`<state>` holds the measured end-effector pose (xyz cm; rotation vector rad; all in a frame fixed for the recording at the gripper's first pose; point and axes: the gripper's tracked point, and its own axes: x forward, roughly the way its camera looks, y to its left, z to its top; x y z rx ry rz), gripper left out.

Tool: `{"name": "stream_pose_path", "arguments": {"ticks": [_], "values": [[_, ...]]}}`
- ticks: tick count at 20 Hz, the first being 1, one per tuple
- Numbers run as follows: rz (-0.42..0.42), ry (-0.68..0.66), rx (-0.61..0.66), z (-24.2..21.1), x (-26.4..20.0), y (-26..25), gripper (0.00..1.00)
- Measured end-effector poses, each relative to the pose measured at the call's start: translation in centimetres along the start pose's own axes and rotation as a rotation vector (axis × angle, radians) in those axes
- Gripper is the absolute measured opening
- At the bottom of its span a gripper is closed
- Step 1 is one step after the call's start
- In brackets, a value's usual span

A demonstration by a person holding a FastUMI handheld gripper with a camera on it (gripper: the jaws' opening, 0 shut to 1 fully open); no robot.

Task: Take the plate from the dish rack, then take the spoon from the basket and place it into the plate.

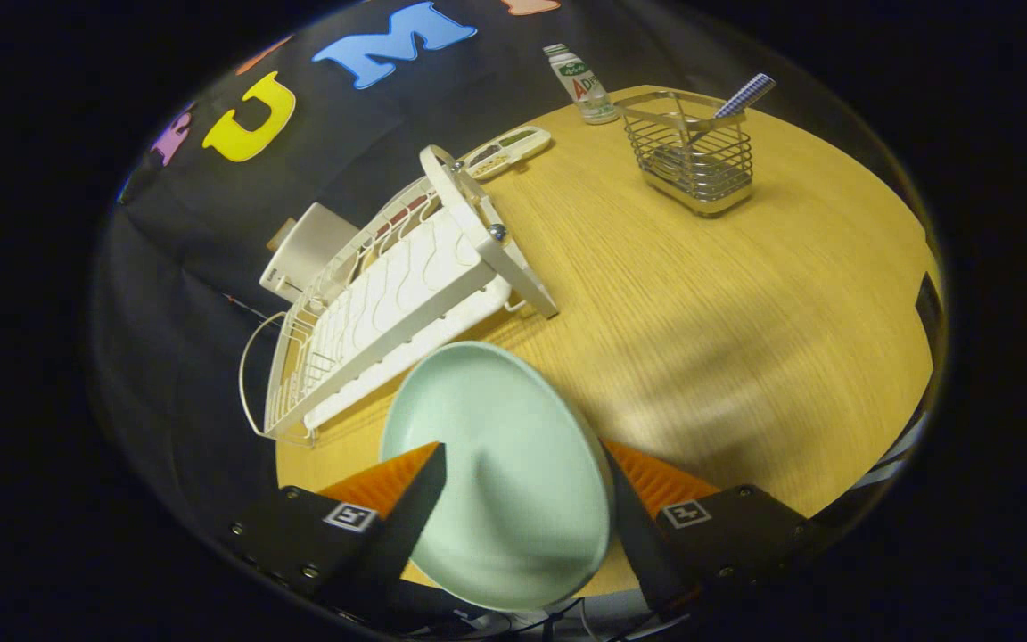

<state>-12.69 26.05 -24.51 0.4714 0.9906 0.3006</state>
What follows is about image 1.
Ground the pale green plate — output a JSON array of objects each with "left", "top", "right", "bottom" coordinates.
[{"left": 380, "top": 342, "right": 614, "bottom": 613}]

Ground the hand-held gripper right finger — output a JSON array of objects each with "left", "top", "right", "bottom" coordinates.
[{"left": 601, "top": 439, "right": 826, "bottom": 616}]

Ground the white compartment condiment tray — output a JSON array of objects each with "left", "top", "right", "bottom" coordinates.
[{"left": 463, "top": 126, "right": 554, "bottom": 182}]

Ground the white wire dish rack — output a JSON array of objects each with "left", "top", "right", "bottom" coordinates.
[{"left": 239, "top": 145, "right": 559, "bottom": 447}]

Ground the checkered handle spoon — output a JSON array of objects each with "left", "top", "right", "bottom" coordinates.
[{"left": 692, "top": 73, "right": 777, "bottom": 135}]

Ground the white bottle green label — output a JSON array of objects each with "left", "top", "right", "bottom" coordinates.
[{"left": 543, "top": 44, "right": 620, "bottom": 125}]

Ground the pink plate with meat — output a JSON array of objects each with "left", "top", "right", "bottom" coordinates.
[{"left": 374, "top": 177, "right": 436, "bottom": 240}]

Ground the white toaster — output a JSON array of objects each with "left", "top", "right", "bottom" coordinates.
[{"left": 259, "top": 202, "right": 360, "bottom": 304}]

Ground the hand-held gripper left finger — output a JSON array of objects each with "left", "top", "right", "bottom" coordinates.
[{"left": 228, "top": 441, "right": 448, "bottom": 616}]

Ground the metal wire basket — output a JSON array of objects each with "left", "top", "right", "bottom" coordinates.
[{"left": 616, "top": 90, "right": 755, "bottom": 217}]

